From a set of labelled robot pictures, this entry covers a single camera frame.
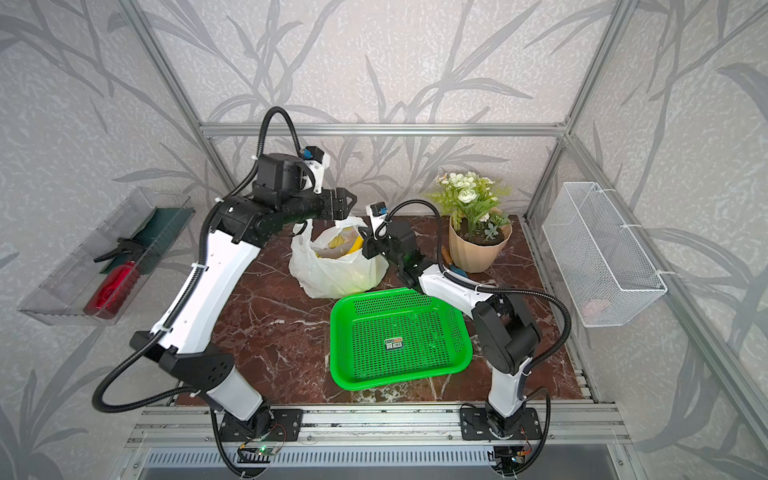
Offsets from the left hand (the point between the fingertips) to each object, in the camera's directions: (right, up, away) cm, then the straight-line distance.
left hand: (345, 197), depth 68 cm
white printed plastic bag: (-4, -21, +20) cm, 29 cm away
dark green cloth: (-50, -8, +7) cm, 51 cm away
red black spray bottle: (-45, -19, -8) cm, 49 cm away
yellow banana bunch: (-3, -11, +36) cm, 38 cm away
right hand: (+1, -6, +15) cm, 17 cm away
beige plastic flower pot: (+37, -16, +28) cm, 49 cm away
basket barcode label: (+11, -40, +19) cm, 46 cm away
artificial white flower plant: (+33, +1, +17) cm, 37 cm away
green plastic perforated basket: (+6, -39, +21) cm, 45 cm away
